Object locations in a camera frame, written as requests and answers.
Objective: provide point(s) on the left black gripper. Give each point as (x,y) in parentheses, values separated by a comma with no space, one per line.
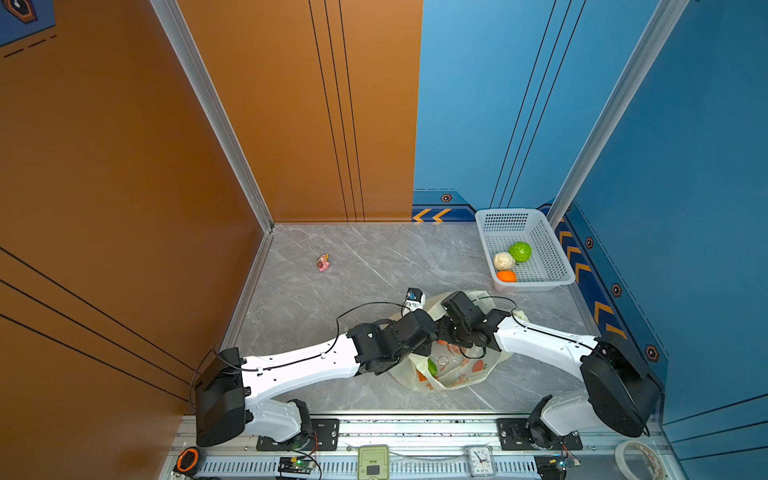
(426,347)

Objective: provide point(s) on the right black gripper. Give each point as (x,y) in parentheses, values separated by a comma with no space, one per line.
(440,326)

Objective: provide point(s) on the yellow green pear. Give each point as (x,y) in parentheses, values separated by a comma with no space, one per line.
(432,368)

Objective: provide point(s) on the yellow translucent plastic bag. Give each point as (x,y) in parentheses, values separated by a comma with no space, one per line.
(457,368)

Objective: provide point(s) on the orange tangerine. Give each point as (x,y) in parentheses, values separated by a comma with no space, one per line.
(508,276)

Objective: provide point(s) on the cream bumpy fruit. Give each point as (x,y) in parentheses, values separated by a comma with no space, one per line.
(504,261)

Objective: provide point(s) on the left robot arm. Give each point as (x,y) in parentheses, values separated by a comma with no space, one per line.
(236,395)

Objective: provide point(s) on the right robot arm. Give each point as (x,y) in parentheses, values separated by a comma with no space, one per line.
(619,391)

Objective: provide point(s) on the white plastic basket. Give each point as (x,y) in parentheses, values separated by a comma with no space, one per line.
(548,267)

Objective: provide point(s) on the small pink toy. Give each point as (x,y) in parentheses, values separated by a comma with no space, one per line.
(323,263)

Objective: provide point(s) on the green square device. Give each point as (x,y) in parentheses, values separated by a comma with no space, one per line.
(373,463)

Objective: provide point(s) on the small white clock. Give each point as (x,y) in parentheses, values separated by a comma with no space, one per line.
(480,461)

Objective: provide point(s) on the circuit board right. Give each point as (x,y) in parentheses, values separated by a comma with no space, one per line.
(555,467)

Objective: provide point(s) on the green circuit board left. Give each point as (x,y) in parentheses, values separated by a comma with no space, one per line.
(295,468)

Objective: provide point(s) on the white tape roll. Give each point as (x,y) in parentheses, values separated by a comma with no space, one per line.
(636,460)

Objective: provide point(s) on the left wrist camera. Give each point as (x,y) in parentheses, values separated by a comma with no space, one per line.
(415,299)

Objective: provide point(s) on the aluminium front rail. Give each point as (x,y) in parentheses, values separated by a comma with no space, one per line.
(422,445)

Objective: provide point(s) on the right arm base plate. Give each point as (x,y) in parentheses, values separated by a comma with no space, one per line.
(517,434)

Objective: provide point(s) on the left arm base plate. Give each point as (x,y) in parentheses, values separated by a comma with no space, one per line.
(322,435)

